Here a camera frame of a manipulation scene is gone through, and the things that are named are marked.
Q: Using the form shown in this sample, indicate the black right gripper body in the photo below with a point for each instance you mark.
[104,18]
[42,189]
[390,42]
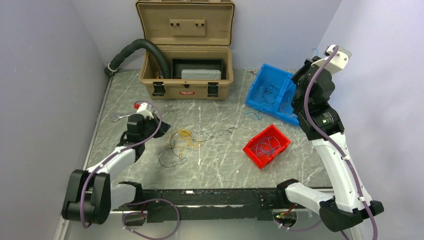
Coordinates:
[299,75]

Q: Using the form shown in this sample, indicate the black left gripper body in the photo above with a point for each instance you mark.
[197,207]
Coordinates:
[151,125]

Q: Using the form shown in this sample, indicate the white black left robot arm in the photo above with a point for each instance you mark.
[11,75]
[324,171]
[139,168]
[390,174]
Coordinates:
[101,175]

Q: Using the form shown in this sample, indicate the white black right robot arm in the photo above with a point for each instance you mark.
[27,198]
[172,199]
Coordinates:
[350,204]

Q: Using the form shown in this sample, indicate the silver combination wrench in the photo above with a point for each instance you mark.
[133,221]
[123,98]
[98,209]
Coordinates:
[117,116]

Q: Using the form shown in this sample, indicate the black left toolbox latch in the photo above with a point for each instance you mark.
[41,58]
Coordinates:
[159,89]

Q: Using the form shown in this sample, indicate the black toolbox latch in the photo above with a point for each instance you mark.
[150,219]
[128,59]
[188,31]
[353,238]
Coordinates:
[159,89]
[213,89]

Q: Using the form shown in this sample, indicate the blue divided plastic bin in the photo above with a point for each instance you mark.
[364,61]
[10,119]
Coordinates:
[272,93]

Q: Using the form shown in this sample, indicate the grey case in toolbox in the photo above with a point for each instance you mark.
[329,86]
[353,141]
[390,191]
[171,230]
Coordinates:
[201,74]

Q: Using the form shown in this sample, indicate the small red screwdriver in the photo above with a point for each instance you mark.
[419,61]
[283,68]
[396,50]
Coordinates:
[251,71]

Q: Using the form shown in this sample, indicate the black right toolbox latch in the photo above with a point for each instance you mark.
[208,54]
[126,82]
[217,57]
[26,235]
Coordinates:
[213,89]

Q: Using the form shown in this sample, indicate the black tray in toolbox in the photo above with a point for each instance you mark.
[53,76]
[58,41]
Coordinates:
[179,64]

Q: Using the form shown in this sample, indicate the red plastic bin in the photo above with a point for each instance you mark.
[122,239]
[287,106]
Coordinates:
[265,146]

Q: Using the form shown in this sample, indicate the tan plastic toolbox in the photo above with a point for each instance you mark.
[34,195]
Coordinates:
[187,29]

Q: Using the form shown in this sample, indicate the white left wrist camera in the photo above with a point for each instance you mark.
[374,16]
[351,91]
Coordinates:
[144,109]

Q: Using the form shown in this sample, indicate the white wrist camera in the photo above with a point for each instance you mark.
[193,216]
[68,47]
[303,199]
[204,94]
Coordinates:
[144,109]
[338,61]

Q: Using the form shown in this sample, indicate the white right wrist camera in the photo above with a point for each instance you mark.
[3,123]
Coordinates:
[338,61]

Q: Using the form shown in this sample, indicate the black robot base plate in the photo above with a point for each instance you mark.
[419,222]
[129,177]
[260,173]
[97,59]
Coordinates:
[165,212]

